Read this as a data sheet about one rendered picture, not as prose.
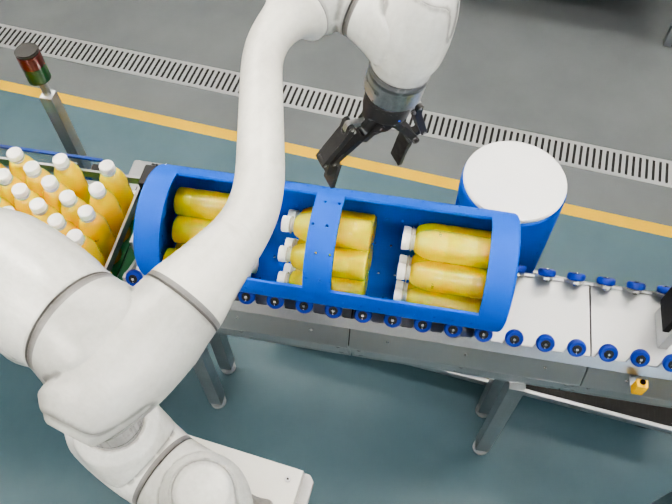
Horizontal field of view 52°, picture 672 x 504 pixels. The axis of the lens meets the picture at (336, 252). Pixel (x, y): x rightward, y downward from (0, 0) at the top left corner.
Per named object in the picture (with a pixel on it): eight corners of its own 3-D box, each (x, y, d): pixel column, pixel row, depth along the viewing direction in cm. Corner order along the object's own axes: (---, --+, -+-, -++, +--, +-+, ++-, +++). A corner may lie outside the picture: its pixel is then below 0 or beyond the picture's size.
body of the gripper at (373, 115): (403, 65, 107) (389, 103, 115) (355, 79, 104) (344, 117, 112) (427, 102, 104) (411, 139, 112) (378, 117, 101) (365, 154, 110)
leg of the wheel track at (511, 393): (487, 456, 251) (527, 393, 198) (471, 453, 252) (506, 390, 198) (488, 441, 254) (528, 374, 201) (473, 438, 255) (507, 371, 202)
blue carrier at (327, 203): (493, 351, 171) (518, 299, 146) (151, 296, 179) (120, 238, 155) (500, 252, 185) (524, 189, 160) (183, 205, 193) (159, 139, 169)
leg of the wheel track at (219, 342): (233, 375, 268) (207, 297, 215) (219, 373, 269) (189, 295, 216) (237, 361, 271) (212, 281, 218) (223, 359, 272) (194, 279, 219)
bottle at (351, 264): (370, 251, 168) (290, 239, 170) (368, 250, 160) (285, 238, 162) (365, 281, 168) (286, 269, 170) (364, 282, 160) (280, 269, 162)
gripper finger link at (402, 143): (399, 129, 120) (403, 128, 120) (390, 153, 126) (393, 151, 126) (408, 143, 119) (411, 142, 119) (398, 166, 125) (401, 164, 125)
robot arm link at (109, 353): (207, 309, 70) (109, 241, 74) (81, 460, 64) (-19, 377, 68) (228, 348, 82) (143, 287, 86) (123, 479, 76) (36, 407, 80)
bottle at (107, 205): (136, 230, 196) (117, 188, 179) (118, 248, 192) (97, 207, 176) (117, 219, 198) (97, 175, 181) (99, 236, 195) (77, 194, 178)
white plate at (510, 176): (497, 125, 198) (496, 128, 199) (443, 186, 186) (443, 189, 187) (585, 171, 189) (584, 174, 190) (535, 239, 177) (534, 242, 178)
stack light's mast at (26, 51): (53, 103, 195) (32, 59, 181) (32, 100, 195) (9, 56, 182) (62, 87, 198) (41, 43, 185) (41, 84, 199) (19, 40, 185)
